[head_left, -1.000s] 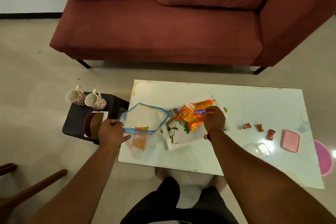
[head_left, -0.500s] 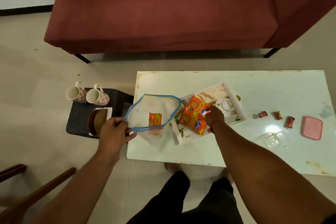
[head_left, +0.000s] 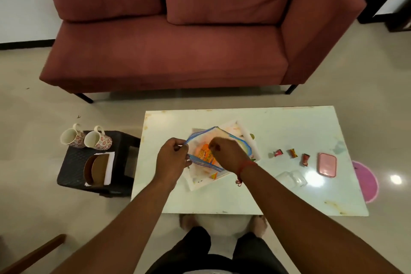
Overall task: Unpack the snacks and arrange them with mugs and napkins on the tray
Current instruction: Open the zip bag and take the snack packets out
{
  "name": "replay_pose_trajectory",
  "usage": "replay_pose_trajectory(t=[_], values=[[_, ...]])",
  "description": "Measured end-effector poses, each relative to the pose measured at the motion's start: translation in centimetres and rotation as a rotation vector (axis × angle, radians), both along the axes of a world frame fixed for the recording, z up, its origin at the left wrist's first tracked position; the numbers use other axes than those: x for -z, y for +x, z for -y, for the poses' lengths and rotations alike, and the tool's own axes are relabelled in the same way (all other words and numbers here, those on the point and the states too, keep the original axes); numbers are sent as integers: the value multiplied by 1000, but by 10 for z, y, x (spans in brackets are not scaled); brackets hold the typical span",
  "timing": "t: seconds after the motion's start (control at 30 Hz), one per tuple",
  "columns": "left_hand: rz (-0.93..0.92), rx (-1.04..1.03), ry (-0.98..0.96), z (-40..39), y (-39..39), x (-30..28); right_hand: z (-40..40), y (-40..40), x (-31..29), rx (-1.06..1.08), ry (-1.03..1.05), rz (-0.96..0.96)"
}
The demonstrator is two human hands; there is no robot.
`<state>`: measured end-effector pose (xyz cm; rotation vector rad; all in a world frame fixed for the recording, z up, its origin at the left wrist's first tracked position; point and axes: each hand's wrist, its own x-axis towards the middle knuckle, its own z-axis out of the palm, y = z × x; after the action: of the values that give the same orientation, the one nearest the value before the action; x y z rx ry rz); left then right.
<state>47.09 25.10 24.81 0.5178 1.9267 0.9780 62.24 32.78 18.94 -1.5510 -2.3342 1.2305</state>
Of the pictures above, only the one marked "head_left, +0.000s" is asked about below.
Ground person's left leg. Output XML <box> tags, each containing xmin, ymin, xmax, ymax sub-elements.
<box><xmin>146</xmin><ymin>214</ymin><xmax>212</xmax><ymax>274</ymax></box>

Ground pink rectangular lid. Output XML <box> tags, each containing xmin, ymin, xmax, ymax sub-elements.
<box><xmin>317</xmin><ymin>152</ymin><xmax>337</xmax><ymax>179</ymax></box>

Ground clear zip bag blue seal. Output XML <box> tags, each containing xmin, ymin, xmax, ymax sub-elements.
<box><xmin>185</xmin><ymin>126</ymin><xmax>253</xmax><ymax>173</ymax></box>

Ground person's left forearm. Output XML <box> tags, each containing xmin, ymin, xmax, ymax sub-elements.
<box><xmin>51</xmin><ymin>177</ymin><xmax>180</xmax><ymax>274</ymax></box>

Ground brown wooden board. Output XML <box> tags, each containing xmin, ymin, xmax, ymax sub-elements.
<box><xmin>385</xmin><ymin>7</ymin><xmax>411</xmax><ymax>33</ymax></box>

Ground red fabric sofa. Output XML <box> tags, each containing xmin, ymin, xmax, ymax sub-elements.
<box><xmin>39</xmin><ymin>0</ymin><xmax>367</xmax><ymax>95</ymax></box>

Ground clear plastic container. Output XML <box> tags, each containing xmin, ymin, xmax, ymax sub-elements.
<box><xmin>275</xmin><ymin>170</ymin><xmax>308</xmax><ymax>189</ymax></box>

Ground pink plastic bin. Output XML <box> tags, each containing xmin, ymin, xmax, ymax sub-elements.
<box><xmin>351</xmin><ymin>160</ymin><xmax>379</xmax><ymax>204</ymax></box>

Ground white floral tray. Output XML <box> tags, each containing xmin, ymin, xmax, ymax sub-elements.
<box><xmin>183</xmin><ymin>119</ymin><xmax>261</xmax><ymax>192</ymax></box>

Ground person's left hand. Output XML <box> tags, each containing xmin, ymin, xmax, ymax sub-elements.
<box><xmin>154</xmin><ymin>137</ymin><xmax>193</xmax><ymax>188</ymax></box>

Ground black plastic stool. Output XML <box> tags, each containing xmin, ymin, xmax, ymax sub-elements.
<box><xmin>57</xmin><ymin>130</ymin><xmax>142</xmax><ymax>197</ymax></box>

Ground red thread bracelet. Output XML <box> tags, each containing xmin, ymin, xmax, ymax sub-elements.
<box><xmin>235</xmin><ymin>160</ymin><xmax>258</xmax><ymax>187</ymax></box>

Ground floral mug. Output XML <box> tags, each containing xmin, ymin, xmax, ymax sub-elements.
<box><xmin>84</xmin><ymin>125</ymin><xmax>113</xmax><ymax>151</ymax></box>
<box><xmin>60</xmin><ymin>123</ymin><xmax>86</xmax><ymax>149</ymax></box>

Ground person's leg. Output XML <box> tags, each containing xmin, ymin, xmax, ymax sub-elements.
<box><xmin>146</xmin><ymin>214</ymin><xmax>212</xmax><ymax>274</ymax></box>
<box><xmin>232</xmin><ymin>215</ymin><xmax>289</xmax><ymax>274</ymax></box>

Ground person's right leg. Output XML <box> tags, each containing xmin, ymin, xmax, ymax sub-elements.
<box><xmin>232</xmin><ymin>215</ymin><xmax>289</xmax><ymax>274</ymax></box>

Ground wooden chair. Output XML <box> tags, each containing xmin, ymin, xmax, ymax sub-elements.
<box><xmin>0</xmin><ymin>234</ymin><xmax>67</xmax><ymax>274</ymax></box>

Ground stack of white napkins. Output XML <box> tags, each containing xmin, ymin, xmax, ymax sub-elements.
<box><xmin>84</xmin><ymin>152</ymin><xmax>116</xmax><ymax>187</ymax></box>

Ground orange snack packets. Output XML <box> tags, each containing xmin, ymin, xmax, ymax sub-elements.
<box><xmin>196</xmin><ymin>142</ymin><xmax>225</xmax><ymax>168</ymax></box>

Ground person's right forearm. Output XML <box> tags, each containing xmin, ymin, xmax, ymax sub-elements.
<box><xmin>239</xmin><ymin>163</ymin><xmax>404</xmax><ymax>274</ymax></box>

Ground person's right hand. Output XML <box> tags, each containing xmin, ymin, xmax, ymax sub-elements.
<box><xmin>208</xmin><ymin>137</ymin><xmax>253</xmax><ymax>175</ymax></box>

